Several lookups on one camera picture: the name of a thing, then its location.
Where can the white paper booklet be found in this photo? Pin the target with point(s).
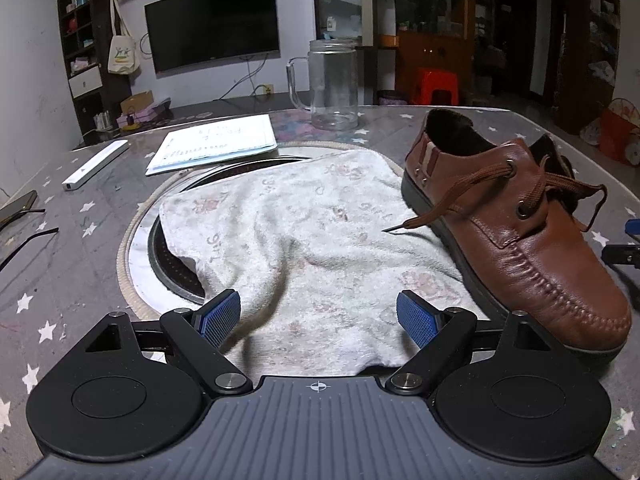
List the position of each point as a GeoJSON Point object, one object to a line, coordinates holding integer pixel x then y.
{"type": "Point", "coordinates": [215, 142]}

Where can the red plastic stool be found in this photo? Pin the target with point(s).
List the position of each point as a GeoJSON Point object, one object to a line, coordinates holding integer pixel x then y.
{"type": "Point", "coordinates": [435, 80]}

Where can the wooden bookshelf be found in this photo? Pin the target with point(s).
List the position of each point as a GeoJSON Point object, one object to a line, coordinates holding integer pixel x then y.
{"type": "Point", "coordinates": [575, 60]}

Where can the brown wooden cabinet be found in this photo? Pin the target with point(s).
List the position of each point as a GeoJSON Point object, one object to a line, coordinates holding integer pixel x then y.
{"type": "Point", "coordinates": [430, 50]}

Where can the clear glass mug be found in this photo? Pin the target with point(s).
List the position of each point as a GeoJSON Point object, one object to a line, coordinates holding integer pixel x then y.
{"type": "Point", "coordinates": [332, 85]}

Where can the white rectangular bar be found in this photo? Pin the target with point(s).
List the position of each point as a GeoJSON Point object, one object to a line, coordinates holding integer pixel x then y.
{"type": "Point", "coordinates": [95, 165]}

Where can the cream tote bag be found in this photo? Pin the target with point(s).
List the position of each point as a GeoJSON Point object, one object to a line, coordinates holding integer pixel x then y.
{"type": "Point", "coordinates": [122, 55]}

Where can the pink box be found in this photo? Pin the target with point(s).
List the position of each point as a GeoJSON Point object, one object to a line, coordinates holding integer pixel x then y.
{"type": "Point", "coordinates": [145, 116]}

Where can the black television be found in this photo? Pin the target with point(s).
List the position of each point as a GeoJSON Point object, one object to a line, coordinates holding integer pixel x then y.
{"type": "Point", "coordinates": [210, 25]}

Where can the black phone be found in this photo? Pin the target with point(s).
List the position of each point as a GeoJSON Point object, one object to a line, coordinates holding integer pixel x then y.
{"type": "Point", "coordinates": [17, 206]}

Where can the glass display cabinet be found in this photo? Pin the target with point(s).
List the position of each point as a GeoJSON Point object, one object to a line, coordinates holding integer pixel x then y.
{"type": "Point", "coordinates": [340, 10]}

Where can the brown leather shoe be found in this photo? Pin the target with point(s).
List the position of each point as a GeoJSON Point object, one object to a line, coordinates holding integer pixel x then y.
{"type": "Point", "coordinates": [525, 260]}

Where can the dark wooden door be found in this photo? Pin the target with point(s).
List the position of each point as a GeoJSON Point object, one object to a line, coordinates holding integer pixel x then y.
{"type": "Point", "coordinates": [515, 35]}

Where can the round table burner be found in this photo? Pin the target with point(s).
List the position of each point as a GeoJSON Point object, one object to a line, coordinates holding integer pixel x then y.
{"type": "Point", "coordinates": [167, 265]}

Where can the grey star-printed table cover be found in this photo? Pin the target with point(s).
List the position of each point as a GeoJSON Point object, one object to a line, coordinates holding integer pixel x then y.
{"type": "Point", "coordinates": [75, 260]}

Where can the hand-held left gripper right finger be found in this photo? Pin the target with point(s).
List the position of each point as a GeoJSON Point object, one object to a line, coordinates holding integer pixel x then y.
{"type": "Point", "coordinates": [417, 317]}

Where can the cardboard box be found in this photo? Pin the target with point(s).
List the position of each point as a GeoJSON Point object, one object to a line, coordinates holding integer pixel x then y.
{"type": "Point", "coordinates": [137, 102]}

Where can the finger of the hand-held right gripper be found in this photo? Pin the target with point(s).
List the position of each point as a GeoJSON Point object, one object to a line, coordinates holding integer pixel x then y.
{"type": "Point", "coordinates": [622, 255]}
{"type": "Point", "coordinates": [633, 226]}

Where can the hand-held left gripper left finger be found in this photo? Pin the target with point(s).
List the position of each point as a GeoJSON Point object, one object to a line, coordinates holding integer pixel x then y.
{"type": "Point", "coordinates": [220, 317]}

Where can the white patterned towel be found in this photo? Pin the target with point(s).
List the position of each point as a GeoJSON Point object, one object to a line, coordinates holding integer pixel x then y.
{"type": "Point", "coordinates": [300, 240]}

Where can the wall power socket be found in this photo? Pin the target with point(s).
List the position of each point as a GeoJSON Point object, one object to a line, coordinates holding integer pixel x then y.
{"type": "Point", "coordinates": [270, 89]}

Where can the orange bag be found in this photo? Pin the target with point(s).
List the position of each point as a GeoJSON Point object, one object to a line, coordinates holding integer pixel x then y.
{"type": "Point", "coordinates": [612, 135]}

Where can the dark television console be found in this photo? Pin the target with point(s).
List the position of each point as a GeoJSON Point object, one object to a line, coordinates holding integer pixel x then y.
{"type": "Point", "coordinates": [225, 105]}

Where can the purple trash bin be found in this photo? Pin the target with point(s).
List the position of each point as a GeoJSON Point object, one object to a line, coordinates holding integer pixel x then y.
{"type": "Point", "coordinates": [392, 97]}

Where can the dark wall shelf unit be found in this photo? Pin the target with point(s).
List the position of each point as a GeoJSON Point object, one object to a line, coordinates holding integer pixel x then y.
{"type": "Point", "coordinates": [65, 60]}

